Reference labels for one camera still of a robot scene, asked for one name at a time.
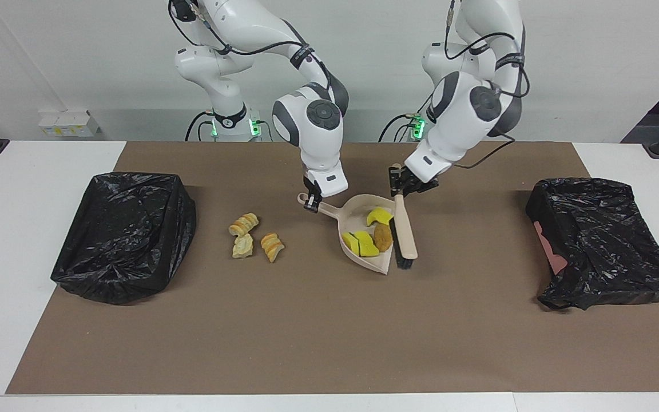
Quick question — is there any notched yellow sponge piece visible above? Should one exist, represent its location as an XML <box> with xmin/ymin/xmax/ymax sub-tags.
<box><xmin>366</xmin><ymin>207</ymin><xmax>395</xmax><ymax>228</ymax></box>

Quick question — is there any beige handle hand brush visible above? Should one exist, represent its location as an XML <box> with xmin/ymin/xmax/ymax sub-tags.
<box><xmin>389</xmin><ymin>164</ymin><xmax>419</xmax><ymax>271</ymax></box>

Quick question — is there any beige plastic dustpan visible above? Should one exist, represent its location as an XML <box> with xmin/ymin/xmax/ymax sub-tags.
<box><xmin>297</xmin><ymin>192</ymin><xmax>397</xmax><ymax>276</ymax></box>

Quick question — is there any brown bread roll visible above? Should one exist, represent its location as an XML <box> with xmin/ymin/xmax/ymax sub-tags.
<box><xmin>373</xmin><ymin>222</ymin><xmax>394</xmax><ymax>253</ymax></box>

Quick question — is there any golden striped pastry piece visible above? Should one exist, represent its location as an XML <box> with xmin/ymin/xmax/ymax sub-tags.
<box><xmin>260</xmin><ymin>232</ymin><xmax>286</xmax><ymax>264</ymax></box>

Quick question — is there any long striped pastry piece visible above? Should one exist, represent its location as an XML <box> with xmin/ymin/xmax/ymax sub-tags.
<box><xmin>228</xmin><ymin>212</ymin><xmax>260</xmax><ymax>238</ymax></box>

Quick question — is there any pale pastry piece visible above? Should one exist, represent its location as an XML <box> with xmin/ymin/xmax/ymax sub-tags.
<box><xmin>232</xmin><ymin>233</ymin><xmax>255</xmax><ymax>260</ymax></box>

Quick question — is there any pink bin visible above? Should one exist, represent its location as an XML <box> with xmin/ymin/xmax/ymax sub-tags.
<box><xmin>534</xmin><ymin>220</ymin><xmax>569</xmax><ymax>276</ymax></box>

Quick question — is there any black plastic trash bag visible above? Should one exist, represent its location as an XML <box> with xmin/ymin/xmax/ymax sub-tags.
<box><xmin>525</xmin><ymin>177</ymin><xmax>659</xmax><ymax>311</ymax></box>
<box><xmin>50</xmin><ymin>172</ymin><xmax>197</xmax><ymax>306</ymax></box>

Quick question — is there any brown table mat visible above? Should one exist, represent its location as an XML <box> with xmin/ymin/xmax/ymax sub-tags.
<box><xmin>5</xmin><ymin>141</ymin><xmax>659</xmax><ymax>395</ymax></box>

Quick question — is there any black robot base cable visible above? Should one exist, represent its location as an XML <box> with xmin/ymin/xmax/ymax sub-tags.
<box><xmin>378</xmin><ymin>113</ymin><xmax>419</xmax><ymax>142</ymax></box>
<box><xmin>185</xmin><ymin>110</ymin><xmax>216</xmax><ymax>141</ymax></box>

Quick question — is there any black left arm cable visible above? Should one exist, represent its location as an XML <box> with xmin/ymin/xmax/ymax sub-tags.
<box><xmin>443</xmin><ymin>0</ymin><xmax>530</xmax><ymax>170</ymax></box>

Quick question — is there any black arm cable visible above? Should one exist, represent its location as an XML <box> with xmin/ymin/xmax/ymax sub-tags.
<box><xmin>168</xmin><ymin>0</ymin><xmax>333</xmax><ymax>98</ymax></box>
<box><xmin>443</xmin><ymin>0</ymin><xmax>530</xmax><ymax>170</ymax></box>

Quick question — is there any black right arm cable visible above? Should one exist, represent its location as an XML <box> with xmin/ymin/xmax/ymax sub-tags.
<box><xmin>168</xmin><ymin>0</ymin><xmax>333</xmax><ymax>98</ymax></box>

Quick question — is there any white wall outlet box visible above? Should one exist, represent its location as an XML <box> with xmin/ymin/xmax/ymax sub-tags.
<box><xmin>38</xmin><ymin>110</ymin><xmax>102</xmax><ymax>138</ymax></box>

